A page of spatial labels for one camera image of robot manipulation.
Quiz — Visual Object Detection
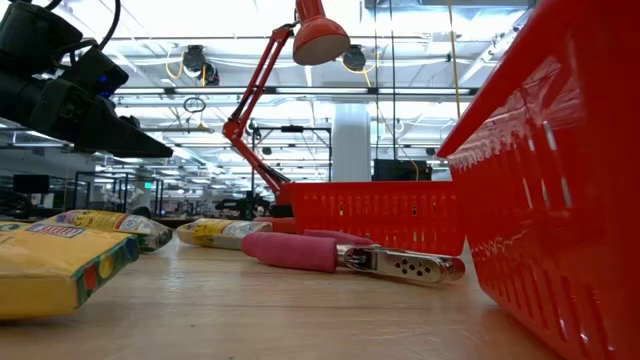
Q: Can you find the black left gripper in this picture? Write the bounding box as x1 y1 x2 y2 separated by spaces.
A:
0 69 175 159

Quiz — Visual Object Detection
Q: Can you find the pink-handled metal hole punch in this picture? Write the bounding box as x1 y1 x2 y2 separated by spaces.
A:
241 228 466 285

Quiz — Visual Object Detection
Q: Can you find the black computer monitor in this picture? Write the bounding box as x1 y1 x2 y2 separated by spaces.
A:
13 174 51 195

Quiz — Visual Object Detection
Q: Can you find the distant black robot equipment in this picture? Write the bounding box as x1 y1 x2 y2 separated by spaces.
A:
214 196 272 220

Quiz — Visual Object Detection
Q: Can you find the red desk lamp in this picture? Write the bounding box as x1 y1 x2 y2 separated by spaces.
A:
222 0 351 235

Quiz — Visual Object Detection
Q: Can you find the white building pillar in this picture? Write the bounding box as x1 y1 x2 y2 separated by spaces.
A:
332 102 372 182

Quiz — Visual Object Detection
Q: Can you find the red plastic basket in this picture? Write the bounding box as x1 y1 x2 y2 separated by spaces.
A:
437 0 640 360
279 180 466 257

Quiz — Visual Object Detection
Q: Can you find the black box-shaped equipment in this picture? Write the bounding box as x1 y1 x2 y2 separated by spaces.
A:
372 158 434 182

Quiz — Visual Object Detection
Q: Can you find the black framed enclosure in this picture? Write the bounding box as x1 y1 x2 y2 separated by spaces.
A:
73 171 165 217

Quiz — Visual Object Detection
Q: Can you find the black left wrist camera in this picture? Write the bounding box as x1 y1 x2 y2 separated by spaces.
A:
58 46 130 100

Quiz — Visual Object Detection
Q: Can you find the black ceiling cord reel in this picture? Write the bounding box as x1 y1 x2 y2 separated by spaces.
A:
342 44 367 72
182 44 220 86

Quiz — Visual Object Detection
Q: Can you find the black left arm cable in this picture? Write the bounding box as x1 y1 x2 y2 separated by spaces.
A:
44 0 122 54

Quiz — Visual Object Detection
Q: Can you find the yellow hanging cable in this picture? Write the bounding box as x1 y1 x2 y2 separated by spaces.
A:
446 0 462 120

